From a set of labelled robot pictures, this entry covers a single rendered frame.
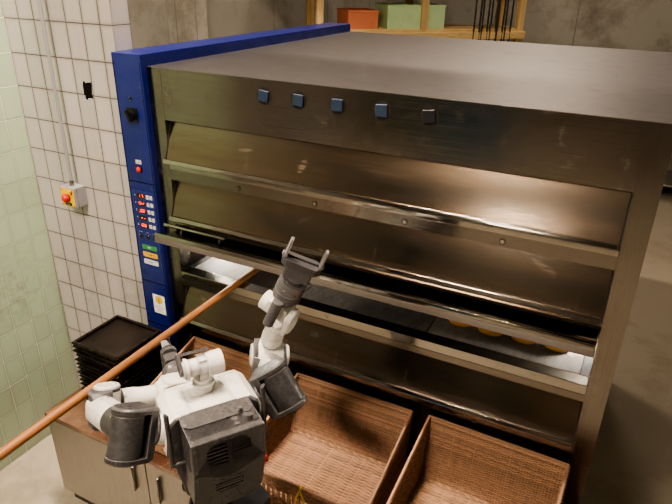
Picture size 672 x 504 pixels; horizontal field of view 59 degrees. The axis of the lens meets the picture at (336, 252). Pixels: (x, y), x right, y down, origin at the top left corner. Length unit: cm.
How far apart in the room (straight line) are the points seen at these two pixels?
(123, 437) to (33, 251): 194
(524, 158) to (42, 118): 224
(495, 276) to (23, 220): 235
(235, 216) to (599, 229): 141
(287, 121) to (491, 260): 90
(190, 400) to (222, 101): 121
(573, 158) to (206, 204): 149
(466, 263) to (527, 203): 31
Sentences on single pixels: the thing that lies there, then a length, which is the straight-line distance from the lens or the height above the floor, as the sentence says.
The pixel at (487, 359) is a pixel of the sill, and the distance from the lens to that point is 233.
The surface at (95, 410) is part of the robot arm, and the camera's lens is 188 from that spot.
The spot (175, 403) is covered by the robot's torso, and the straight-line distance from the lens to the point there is 174.
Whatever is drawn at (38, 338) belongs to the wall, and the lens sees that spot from 368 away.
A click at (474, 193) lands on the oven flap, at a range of 207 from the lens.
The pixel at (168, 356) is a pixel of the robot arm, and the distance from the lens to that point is 222.
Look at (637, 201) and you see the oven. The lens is 200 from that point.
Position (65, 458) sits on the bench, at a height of 33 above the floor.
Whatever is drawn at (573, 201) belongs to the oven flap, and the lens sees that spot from 203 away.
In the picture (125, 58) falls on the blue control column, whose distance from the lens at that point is 271.
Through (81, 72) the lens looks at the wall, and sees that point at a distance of 296.
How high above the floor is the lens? 247
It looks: 25 degrees down
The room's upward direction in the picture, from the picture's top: 1 degrees clockwise
